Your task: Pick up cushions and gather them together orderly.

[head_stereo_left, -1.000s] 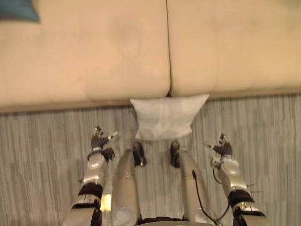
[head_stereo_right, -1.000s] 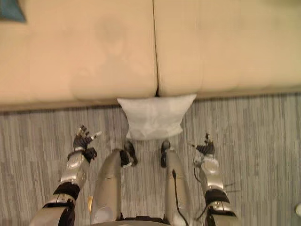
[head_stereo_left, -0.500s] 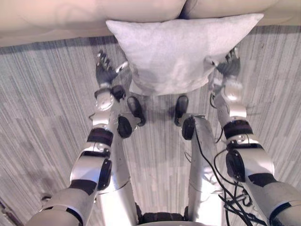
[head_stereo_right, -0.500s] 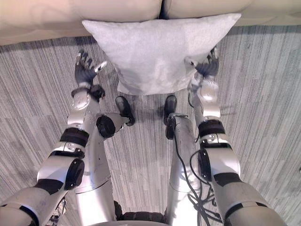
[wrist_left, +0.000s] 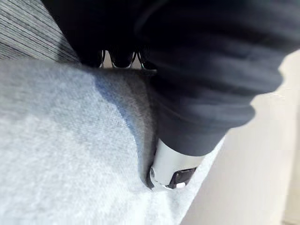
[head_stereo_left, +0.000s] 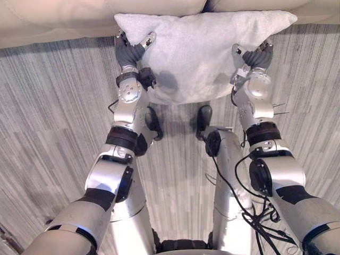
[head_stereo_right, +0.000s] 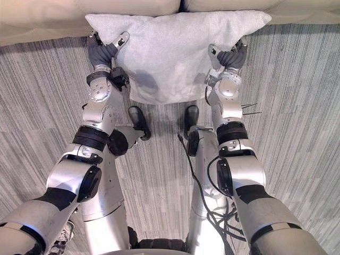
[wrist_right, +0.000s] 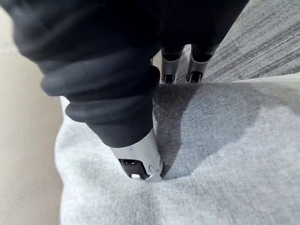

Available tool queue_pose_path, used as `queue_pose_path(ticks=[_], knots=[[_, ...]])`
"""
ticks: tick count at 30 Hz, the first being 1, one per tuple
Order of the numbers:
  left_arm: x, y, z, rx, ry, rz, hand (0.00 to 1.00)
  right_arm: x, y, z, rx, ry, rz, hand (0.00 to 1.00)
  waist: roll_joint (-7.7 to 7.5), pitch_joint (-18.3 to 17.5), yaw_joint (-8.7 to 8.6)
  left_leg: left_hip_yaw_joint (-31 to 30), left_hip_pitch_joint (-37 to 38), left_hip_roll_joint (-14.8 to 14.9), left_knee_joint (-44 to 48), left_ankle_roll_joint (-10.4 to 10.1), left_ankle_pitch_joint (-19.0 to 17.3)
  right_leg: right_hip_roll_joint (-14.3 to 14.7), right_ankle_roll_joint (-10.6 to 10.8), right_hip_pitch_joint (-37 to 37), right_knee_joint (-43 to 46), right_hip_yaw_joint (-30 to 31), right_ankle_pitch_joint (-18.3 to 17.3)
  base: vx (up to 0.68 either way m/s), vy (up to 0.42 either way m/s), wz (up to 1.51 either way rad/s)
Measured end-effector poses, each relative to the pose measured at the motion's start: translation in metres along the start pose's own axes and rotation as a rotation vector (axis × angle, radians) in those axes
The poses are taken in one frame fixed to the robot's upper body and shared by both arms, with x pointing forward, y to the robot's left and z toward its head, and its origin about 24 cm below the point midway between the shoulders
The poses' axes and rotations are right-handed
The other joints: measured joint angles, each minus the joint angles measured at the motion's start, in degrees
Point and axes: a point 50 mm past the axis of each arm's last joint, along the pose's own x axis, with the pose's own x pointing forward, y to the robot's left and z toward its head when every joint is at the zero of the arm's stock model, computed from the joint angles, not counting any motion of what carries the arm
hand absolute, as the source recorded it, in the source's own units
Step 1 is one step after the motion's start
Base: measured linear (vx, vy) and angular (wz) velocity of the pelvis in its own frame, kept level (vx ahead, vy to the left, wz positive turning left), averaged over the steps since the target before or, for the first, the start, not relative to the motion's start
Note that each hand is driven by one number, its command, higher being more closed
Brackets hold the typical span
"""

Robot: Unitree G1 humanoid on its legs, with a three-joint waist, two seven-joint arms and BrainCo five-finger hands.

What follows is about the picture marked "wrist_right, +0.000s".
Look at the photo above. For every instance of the light grey fabric cushion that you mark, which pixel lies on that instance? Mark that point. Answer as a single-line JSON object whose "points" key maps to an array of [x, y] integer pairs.
{"points": [[211, 152]]}

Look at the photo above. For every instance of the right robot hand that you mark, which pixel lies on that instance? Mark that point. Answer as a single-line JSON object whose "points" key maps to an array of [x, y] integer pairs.
{"points": [[98, 70]]}

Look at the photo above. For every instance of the grey woven sofa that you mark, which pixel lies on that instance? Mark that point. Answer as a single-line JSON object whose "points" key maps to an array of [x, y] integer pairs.
{"points": [[260, 39]]}

